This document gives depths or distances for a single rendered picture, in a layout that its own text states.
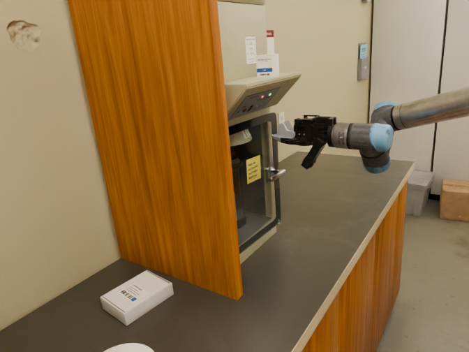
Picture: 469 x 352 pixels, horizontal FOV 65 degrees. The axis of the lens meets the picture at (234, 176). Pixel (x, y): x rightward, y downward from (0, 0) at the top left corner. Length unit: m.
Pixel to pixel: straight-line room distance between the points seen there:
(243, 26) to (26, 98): 0.62
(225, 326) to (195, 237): 0.25
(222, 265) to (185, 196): 0.21
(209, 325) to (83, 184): 0.59
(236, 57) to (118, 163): 0.47
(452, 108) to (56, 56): 1.09
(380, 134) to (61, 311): 1.00
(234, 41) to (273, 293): 0.71
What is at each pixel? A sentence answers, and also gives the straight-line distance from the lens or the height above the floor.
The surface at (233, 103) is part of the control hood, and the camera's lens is 0.93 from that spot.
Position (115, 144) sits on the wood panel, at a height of 1.35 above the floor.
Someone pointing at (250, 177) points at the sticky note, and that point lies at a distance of 1.13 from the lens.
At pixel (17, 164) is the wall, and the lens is 1.15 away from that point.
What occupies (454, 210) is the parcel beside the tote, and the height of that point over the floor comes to 0.10.
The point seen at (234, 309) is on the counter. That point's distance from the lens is 1.04.
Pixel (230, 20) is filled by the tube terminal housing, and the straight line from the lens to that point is 1.07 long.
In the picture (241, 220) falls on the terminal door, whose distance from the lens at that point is 1.13.
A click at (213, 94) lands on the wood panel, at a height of 1.50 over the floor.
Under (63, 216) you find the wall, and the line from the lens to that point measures 1.24.
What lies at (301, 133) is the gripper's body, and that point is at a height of 1.34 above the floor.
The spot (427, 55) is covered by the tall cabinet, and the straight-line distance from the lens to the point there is 3.90.
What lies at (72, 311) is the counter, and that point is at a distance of 1.18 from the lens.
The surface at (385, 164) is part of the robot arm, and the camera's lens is 1.17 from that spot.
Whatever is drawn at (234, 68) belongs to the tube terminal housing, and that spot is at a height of 1.54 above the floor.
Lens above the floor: 1.59
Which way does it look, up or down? 19 degrees down
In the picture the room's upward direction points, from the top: 5 degrees counter-clockwise
